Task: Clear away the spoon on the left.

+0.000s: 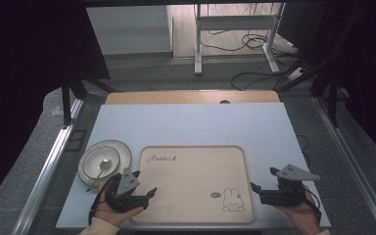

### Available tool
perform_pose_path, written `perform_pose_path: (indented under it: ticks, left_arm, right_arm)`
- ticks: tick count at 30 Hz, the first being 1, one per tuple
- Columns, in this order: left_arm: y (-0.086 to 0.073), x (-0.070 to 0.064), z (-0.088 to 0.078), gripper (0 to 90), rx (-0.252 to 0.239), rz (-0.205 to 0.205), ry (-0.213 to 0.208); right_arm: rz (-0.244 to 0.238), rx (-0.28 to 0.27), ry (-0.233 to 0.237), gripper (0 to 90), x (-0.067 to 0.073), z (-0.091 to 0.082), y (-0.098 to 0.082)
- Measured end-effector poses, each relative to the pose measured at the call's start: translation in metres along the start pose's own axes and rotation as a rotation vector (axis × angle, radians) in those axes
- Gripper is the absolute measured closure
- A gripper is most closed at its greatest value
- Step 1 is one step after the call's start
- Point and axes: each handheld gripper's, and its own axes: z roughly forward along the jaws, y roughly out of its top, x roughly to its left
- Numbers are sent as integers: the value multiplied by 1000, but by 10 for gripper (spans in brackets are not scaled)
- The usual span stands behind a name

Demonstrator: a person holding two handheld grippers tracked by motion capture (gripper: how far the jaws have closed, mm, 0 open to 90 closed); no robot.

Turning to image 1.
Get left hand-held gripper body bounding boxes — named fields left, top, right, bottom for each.
left=104, top=167, right=150, bottom=212

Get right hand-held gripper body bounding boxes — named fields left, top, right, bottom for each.
left=259, top=164, right=321, bottom=208

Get white plate with dark rim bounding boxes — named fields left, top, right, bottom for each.
left=77, top=139, right=133, bottom=188

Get metal spoon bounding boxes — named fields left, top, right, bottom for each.
left=85, top=159, right=113, bottom=193

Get white bowl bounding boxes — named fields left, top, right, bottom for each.
left=81, top=145, right=121, bottom=181

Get beige tray with rabbit print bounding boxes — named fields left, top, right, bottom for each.
left=130, top=145, right=257, bottom=225

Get person's right hand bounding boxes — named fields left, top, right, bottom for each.
left=275, top=185, right=321, bottom=235

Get person's left hand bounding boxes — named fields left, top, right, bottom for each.
left=92, top=181, right=145, bottom=228

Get wooden table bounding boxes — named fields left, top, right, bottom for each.
left=105, top=89, right=281, bottom=106

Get black metal stand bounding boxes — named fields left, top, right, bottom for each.
left=60, top=63, right=116, bottom=127
left=307, top=62, right=341, bottom=129

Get white power strip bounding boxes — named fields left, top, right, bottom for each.
left=286, top=66, right=308, bottom=82

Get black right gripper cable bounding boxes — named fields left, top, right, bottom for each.
left=303, top=186, right=323, bottom=224

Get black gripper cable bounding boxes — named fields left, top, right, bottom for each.
left=88, top=173, right=122, bottom=226
left=303, top=186, right=323, bottom=224

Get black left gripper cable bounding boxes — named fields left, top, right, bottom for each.
left=88, top=173, right=122, bottom=226

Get black cable beside table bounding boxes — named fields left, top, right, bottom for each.
left=295, top=133, right=311, bottom=168

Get aluminium rail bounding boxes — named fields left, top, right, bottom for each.
left=10, top=98, right=85, bottom=235
left=311, top=96, right=376, bottom=235

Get black floor cables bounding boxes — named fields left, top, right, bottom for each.
left=199, top=30, right=303, bottom=92

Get white desk frame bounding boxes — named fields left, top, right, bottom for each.
left=193, top=2, right=286, bottom=76

